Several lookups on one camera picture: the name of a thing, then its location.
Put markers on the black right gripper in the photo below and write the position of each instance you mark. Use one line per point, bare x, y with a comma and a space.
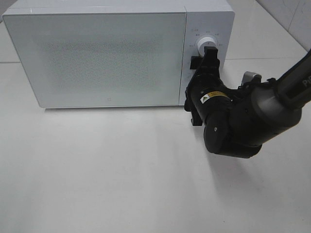
206, 94

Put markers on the white microwave door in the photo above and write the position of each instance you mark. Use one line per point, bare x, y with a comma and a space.
99, 60

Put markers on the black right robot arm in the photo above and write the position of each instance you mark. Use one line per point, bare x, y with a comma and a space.
237, 122

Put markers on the white upper microwave knob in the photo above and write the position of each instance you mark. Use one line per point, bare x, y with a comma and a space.
206, 41

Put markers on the white microwave oven body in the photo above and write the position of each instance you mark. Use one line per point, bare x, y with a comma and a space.
202, 17

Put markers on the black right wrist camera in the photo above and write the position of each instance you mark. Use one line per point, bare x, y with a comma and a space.
251, 77

